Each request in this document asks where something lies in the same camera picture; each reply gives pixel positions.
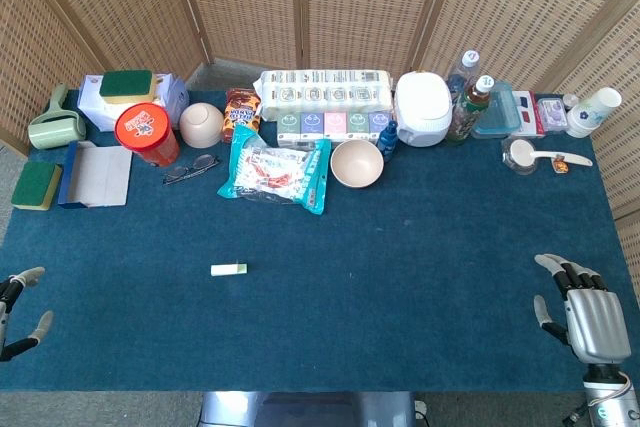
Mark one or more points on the brown cookie bag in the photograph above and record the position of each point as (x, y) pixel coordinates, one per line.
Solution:
(242, 114)

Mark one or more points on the toilet paper roll pack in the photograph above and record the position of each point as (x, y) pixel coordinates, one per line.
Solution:
(325, 92)

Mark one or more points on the red and blue card box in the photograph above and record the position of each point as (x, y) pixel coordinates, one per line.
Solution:
(527, 114)

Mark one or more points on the clear box with purple label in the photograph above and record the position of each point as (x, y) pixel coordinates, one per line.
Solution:
(552, 114)

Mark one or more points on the red instant noodle cup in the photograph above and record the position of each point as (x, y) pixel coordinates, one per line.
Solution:
(145, 127)

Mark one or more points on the blue box with grey lid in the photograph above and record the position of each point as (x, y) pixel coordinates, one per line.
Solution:
(100, 174)

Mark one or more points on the white rice cooker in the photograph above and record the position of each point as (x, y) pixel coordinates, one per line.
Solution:
(422, 107)

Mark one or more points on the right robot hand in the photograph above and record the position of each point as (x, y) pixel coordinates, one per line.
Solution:
(595, 317)

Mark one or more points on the white tissue paper pack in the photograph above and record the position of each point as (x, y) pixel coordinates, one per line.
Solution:
(92, 97)

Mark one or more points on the white plastic spoon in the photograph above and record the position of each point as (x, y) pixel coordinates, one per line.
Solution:
(522, 152)

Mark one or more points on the blue table mat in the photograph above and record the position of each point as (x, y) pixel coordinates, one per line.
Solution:
(350, 307)

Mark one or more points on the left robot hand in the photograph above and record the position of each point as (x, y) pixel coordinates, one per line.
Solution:
(31, 277)

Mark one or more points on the small glass bowl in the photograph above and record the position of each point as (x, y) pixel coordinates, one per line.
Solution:
(510, 162)

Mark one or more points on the floral paper cup stack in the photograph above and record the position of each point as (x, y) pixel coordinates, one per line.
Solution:
(592, 112)

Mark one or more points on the clear container with blue lid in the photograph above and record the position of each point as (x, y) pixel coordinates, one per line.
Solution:
(497, 114)

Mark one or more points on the green pocket tissue pack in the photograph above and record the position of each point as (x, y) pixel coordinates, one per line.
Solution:
(358, 124)
(288, 127)

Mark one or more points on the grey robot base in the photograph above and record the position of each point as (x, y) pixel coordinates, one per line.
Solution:
(300, 412)

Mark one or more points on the blue spray bottle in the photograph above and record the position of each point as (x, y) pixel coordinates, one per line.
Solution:
(387, 142)

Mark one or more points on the small orange candy wrapper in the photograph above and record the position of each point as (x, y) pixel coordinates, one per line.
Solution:
(560, 164)

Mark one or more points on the small white cap bottle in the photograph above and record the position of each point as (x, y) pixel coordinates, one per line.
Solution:
(570, 102)

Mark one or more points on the green and yellow sponge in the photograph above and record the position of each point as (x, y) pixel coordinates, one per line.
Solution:
(125, 84)
(35, 186)

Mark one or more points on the pink pocket tissue pack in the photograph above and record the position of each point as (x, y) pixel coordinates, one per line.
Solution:
(335, 125)

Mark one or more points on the pale green sticky note pad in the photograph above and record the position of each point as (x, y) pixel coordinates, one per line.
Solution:
(222, 270)

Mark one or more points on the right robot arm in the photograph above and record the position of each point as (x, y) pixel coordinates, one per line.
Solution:
(612, 397)

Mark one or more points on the green lint roller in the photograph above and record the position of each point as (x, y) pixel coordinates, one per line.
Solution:
(55, 129)

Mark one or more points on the black frame eyeglasses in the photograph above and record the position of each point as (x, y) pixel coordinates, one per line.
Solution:
(202, 162)

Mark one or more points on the teal snack package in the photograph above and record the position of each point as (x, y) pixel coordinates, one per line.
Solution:
(275, 177)

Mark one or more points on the clear water bottle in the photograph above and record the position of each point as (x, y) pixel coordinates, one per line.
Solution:
(465, 69)

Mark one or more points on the beige bowl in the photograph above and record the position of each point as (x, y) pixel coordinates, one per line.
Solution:
(201, 124)
(357, 164)

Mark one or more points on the green tea bottle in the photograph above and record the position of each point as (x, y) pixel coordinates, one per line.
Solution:
(465, 114)

